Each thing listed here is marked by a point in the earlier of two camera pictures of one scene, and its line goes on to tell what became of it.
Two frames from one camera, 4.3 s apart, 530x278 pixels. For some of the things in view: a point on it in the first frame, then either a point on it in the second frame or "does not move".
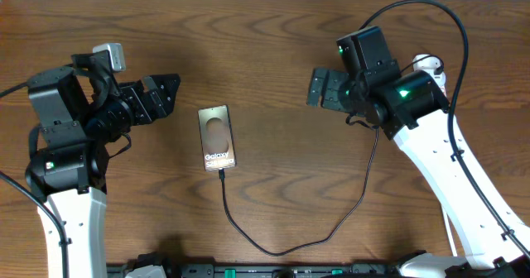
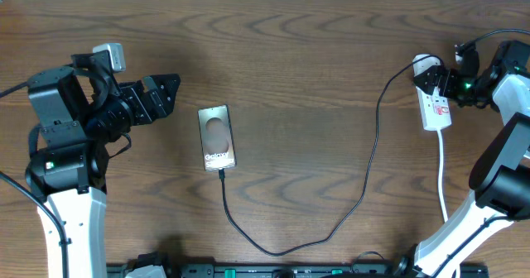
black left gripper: (142, 111) does not move
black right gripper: (333, 79) -> (447, 90)
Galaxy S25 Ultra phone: (217, 139) does not move
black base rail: (189, 270) does not move
